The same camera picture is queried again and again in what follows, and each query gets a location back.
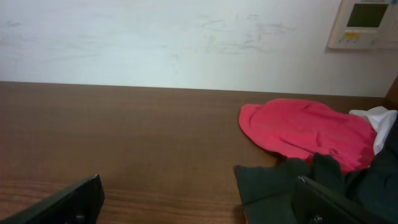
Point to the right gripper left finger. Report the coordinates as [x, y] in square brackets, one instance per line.
[79, 203]

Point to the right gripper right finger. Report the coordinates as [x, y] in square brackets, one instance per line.
[314, 203]

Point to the black garment with white letters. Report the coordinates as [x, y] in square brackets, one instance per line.
[266, 192]

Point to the red garment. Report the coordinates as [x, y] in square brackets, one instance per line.
[298, 128]

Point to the beige wall control panel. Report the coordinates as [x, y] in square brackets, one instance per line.
[365, 25]

